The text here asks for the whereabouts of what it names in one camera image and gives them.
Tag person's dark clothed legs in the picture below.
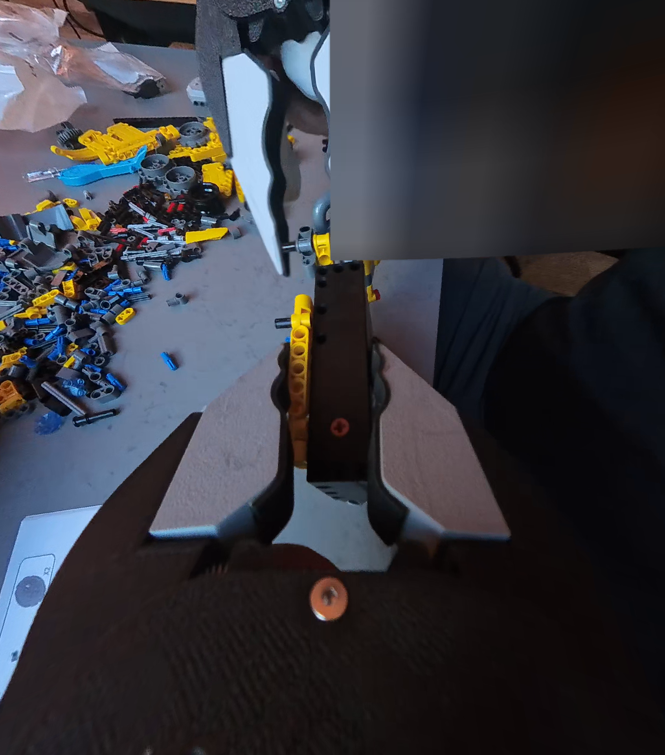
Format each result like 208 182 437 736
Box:
433 245 665 755

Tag instruction booklet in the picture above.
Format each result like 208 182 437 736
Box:
0 504 103 744

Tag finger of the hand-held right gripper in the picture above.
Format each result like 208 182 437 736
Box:
312 24 331 184
222 52 293 277

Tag yellow black toy vehicle model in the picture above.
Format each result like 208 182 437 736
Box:
275 192 382 505

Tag heap of yellow beams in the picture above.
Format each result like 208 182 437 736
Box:
51 117 233 198

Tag pile of small building pieces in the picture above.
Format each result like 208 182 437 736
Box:
0 183 251 422

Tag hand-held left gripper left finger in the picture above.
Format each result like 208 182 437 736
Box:
150 344 296 546

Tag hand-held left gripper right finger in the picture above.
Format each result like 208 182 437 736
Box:
367 344 511 548

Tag clear plastic bag white label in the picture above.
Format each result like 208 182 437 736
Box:
0 12 88 132

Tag light blue brick separator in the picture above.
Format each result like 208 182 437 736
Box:
58 147 149 187

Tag grey desk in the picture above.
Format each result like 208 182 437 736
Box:
0 40 445 755

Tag clear plastic bag black piece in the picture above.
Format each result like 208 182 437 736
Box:
52 40 167 100

